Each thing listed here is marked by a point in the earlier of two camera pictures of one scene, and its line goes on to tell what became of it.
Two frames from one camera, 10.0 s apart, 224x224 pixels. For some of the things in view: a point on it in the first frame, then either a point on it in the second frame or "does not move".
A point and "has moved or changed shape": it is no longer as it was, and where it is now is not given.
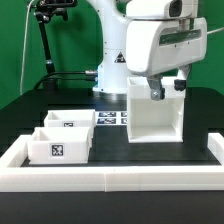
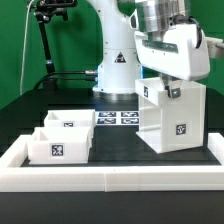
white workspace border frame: (110, 179) does not move
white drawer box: (70, 118) does not move
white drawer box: (59, 146) does not move
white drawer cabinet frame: (154, 121) has moved or changed shape
